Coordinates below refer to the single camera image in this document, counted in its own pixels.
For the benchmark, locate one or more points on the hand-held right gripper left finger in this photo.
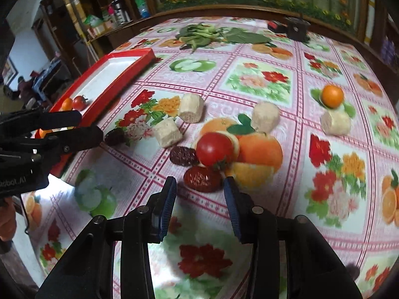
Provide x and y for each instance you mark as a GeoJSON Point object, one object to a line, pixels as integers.
{"type": "Point", "coordinates": [165, 205]}

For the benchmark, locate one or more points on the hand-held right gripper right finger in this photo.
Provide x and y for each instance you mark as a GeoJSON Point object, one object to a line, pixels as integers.
{"type": "Point", "coordinates": [233, 205]}

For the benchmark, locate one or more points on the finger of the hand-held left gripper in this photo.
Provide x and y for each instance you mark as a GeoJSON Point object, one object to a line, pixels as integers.
{"type": "Point", "coordinates": [62, 118]}
{"type": "Point", "coordinates": [84, 137]}

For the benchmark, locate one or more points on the small mandarin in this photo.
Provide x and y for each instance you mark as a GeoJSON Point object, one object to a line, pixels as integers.
{"type": "Point", "coordinates": [333, 96]}
{"type": "Point", "coordinates": [67, 103]}

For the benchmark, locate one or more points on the red tomato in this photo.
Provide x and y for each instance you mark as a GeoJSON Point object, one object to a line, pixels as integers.
{"type": "Point", "coordinates": [215, 149]}
{"type": "Point", "coordinates": [79, 102]}

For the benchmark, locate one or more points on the red tray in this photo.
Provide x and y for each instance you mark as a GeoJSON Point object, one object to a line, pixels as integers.
{"type": "Point", "coordinates": [103, 78]}

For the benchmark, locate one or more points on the person's left hand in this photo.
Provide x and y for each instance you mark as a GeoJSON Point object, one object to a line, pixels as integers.
{"type": "Point", "coordinates": [7, 221]}

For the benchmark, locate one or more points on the beige cake piece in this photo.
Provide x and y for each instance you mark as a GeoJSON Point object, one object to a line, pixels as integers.
{"type": "Point", "coordinates": [191, 107]}
{"type": "Point", "coordinates": [265, 116]}
{"type": "Point", "coordinates": [336, 122]}
{"type": "Point", "coordinates": [167, 132]}

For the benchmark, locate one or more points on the beige cake piece centre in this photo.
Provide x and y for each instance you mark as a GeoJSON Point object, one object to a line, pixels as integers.
{"type": "Point", "coordinates": [265, 116]}

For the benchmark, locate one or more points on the beige cake piece upper left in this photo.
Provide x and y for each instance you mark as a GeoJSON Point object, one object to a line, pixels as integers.
{"type": "Point", "coordinates": [191, 107]}

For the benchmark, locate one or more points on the green plastic bag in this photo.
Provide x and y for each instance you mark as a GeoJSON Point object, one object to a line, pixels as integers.
{"type": "Point", "coordinates": [93, 20]}

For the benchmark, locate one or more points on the pink bottle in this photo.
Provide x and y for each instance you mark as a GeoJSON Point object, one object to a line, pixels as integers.
{"type": "Point", "coordinates": [111, 15]}

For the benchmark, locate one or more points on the black and silver thermos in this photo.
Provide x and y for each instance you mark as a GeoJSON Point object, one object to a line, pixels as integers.
{"type": "Point", "coordinates": [120, 11]}

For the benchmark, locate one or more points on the beige cake piece far right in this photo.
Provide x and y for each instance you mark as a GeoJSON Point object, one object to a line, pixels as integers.
{"type": "Point", "coordinates": [336, 122]}

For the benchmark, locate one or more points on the clear plastic bottle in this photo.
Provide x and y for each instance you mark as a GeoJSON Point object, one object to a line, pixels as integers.
{"type": "Point", "coordinates": [141, 4]}

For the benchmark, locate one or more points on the bunch of leafy greens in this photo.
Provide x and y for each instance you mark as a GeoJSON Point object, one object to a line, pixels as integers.
{"type": "Point", "coordinates": [199, 34]}

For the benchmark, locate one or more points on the large green leaf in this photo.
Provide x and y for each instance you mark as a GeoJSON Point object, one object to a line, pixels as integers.
{"type": "Point", "coordinates": [249, 37]}

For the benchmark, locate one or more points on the red and black battery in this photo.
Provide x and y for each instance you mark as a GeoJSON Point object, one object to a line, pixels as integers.
{"type": "Point", "coordinates": [276, 26]}

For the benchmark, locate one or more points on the white paper roll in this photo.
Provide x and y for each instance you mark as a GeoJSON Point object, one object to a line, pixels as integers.
{"type": "Point", "coordinates": [369, 15]}

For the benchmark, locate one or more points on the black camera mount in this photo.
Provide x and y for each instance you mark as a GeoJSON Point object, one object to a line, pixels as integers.
{"type": "Point", "coordinates": [296, 28]}

